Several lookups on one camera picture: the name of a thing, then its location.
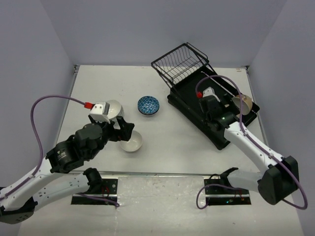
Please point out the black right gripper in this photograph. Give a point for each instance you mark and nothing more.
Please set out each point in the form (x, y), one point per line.
(220, 104)

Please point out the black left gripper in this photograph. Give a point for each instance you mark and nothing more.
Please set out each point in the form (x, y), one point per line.
(125, 132)

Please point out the light blue ribbed bowl front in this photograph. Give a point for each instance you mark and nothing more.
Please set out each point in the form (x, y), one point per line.
(121, 112)

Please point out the light blue ribbed bowl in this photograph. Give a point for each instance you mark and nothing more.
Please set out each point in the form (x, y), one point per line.
(114, 108)
(121, 112)

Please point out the orange flower beige bowl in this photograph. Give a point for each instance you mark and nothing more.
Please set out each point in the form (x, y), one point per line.
(134, 144)

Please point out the light blue ribbed bowl back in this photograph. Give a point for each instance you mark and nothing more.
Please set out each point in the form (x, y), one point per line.
(114, 108)

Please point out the red patterned white bowl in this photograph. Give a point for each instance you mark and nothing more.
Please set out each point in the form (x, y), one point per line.
(148, 105)

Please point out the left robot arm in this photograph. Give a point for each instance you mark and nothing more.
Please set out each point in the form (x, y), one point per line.
(19, 201)

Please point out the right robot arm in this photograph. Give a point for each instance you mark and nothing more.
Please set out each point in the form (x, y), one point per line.
(277, 176)

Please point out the beige floral bowl back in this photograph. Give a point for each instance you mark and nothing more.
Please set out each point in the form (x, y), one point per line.
(244, 103)

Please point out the black wire dish rack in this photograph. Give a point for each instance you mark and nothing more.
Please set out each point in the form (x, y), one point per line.
(185, 69)

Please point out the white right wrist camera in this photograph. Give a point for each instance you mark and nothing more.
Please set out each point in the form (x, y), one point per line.
(207, 95)

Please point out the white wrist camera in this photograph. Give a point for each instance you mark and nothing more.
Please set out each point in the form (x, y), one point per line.
(207, 95)
(98, 112)

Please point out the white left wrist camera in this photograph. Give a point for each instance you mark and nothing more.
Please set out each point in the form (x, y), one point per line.
(98, 112)

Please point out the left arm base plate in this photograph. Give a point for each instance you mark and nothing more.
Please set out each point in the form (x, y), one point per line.
(104, 195)

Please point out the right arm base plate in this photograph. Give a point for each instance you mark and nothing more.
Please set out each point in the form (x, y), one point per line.
(218, 196)

